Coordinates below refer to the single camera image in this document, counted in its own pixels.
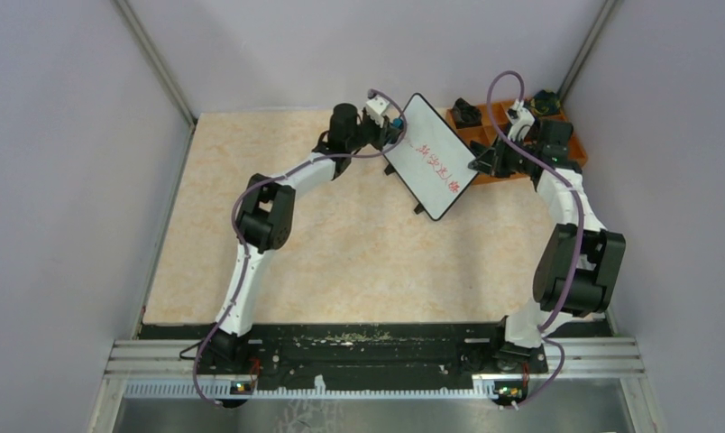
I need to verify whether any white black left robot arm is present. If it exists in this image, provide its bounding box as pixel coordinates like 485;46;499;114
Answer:
196;98;408;373

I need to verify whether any aluminium frame rail front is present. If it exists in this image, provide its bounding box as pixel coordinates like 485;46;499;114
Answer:
105;337;646;379

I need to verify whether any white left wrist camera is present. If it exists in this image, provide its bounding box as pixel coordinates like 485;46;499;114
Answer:
363;95;390;128

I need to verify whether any left corner aluminium post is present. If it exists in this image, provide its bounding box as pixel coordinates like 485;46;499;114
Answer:
110;0;197;130

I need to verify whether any dark cloth with yellow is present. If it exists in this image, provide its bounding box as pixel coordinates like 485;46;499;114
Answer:
528;89;561;116

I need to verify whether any corner aluminium post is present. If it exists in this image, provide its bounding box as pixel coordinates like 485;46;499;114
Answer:
110;0;197;130
557;0;622;104

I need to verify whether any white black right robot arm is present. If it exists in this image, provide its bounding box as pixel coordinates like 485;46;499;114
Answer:
469;119;626;372

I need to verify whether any right corner aluminium post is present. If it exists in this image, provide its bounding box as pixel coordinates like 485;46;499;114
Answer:
557;0;622;104

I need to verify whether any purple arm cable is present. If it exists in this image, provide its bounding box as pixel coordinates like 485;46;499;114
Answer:
192;88;409;409
486;70;586;410

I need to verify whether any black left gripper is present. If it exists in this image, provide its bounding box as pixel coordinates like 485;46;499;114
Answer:
345;109;398;152

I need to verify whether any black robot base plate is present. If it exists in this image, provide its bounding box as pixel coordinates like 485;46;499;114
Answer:
136;322;612;394

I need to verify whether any black crumpled cloth left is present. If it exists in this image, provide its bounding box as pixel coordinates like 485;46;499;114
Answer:
449;97;482;129

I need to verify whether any white toothed cable duct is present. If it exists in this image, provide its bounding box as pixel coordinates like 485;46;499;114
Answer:
124;375;522;401

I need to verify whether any orange compartment tray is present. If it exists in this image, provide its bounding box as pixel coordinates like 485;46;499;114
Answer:
446;100;588;184

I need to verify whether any white whiteboard black frame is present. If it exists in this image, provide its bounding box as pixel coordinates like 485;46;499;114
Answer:
385;93;478;221

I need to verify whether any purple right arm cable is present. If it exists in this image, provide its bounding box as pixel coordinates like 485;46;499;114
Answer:
486;70;586;410

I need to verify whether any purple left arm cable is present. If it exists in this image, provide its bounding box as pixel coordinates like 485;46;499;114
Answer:
192;88;409;409

